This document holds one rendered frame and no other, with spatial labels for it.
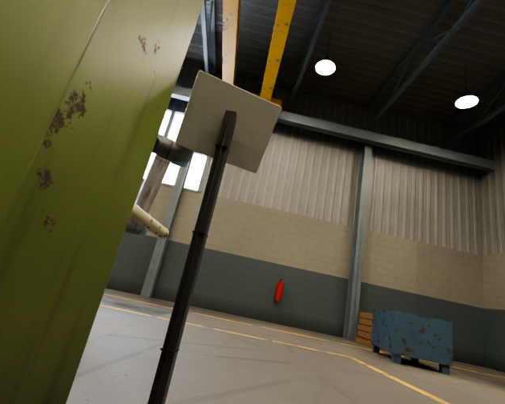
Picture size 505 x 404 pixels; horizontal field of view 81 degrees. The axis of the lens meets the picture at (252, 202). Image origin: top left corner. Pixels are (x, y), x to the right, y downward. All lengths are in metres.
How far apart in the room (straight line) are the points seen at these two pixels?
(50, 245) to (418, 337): 5.15
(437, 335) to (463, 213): 6.25
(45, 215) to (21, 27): 0.30
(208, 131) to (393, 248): 8.68
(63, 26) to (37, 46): 0.05
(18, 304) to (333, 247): 8.39
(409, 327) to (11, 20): 5.30
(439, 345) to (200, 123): 4.95
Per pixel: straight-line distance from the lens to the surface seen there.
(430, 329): 5.47
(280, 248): 8.32
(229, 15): 7.33
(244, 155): 1.20
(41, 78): 0.42
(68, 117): 0.61
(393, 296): 9.35
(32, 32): 0.41
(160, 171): 2.13
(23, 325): 0.65
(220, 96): 1.17
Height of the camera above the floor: 0.43
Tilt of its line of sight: 18 degrees up
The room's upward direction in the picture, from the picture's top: 12 degrees clockwise
